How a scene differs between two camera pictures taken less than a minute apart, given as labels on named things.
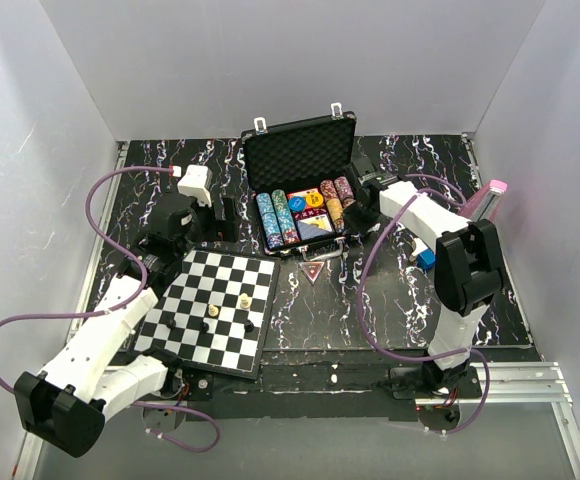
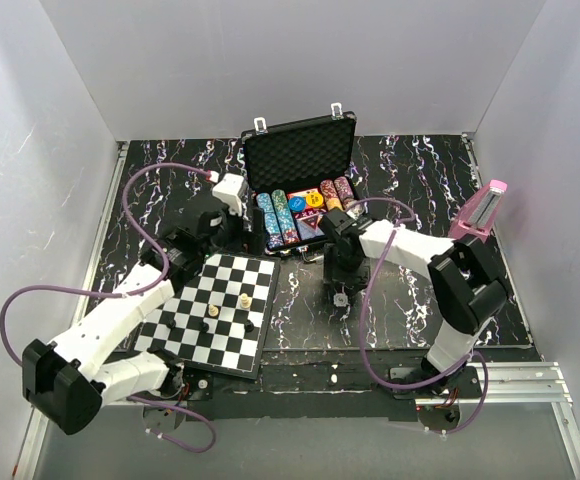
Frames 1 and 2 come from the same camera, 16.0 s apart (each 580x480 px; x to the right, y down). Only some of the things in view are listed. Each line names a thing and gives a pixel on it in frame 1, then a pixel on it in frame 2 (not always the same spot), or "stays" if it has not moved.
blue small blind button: x=296 y=204 stays
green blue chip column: x=285 y=217 stays
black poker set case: x=302 y=183 stays
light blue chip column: x=269 y=220 stays
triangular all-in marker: x=311 y=269 → x=311 y=220
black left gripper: x=226 y=230 → x=247 y=242
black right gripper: x=354 y=225 → x=332 y=270
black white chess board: x=216 y=313 stays
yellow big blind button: x=314 y=199 stays
